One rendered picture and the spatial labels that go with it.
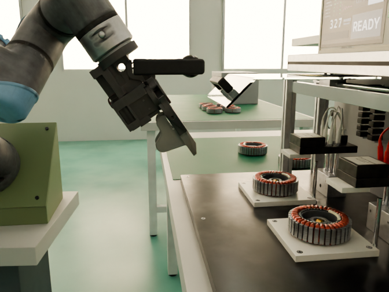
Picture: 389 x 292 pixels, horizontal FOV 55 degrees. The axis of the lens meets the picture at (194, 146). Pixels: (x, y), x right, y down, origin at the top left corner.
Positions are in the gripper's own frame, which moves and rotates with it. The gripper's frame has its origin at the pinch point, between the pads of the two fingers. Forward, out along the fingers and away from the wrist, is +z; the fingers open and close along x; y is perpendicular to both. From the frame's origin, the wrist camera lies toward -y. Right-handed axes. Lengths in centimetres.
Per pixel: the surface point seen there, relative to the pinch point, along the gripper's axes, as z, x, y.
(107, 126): 28, -471, 95
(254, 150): 32, -69, -16
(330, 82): 13.5, -28.4, -37.2
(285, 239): 23.2, 2.8, -4.2
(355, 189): 21.8, 4.1, -19.2
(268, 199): 25.1, -17.3, -7.1
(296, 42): 15, -115, -66
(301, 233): 23.1, 4.2, -7.1
